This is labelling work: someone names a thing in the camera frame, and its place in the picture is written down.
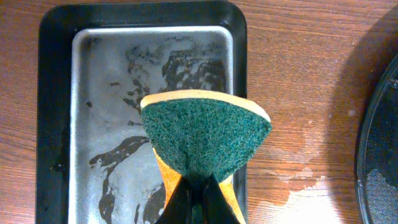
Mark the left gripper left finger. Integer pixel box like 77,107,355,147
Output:
155,177,193,224

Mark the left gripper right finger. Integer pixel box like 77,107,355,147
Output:
201,174,239,224

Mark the green yellow sponge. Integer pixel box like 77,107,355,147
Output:
141,90,272,223

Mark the round black tray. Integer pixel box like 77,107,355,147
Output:
355,57,397,223

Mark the black rectangular tray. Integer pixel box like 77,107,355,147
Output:
35,1,247,223

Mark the silver metal pan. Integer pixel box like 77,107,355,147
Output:
68,26,234,223

